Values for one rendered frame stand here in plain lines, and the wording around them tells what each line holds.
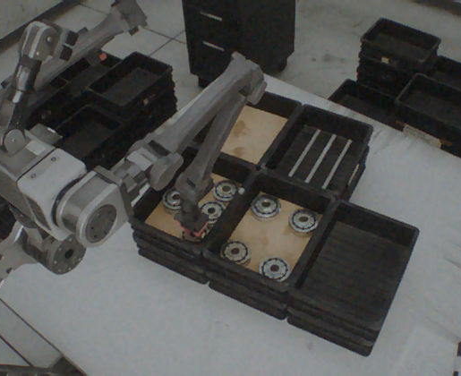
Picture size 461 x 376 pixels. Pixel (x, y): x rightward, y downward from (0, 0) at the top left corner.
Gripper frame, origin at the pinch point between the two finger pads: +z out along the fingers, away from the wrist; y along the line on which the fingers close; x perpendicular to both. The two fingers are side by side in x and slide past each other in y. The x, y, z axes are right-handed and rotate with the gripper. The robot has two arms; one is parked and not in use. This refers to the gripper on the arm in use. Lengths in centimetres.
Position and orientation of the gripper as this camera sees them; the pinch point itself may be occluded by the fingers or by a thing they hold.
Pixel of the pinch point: (193, 233)
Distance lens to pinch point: 185.2
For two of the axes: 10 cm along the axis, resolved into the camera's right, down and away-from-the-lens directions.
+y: -8.6, -3.6, 3.6
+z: 0.4, 6.6, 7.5
